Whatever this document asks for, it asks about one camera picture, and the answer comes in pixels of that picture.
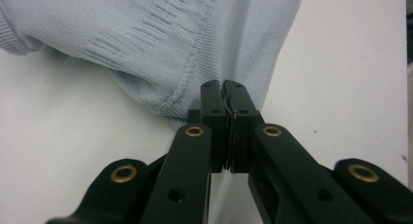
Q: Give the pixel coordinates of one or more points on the light grey knit tank top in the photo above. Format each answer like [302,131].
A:
[146,39]

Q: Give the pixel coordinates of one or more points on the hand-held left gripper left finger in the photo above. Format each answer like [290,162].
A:
[214,136]

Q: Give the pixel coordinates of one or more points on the white table mat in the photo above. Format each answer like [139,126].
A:
[341,87]

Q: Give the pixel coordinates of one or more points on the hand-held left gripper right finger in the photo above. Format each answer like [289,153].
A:
[240,139]

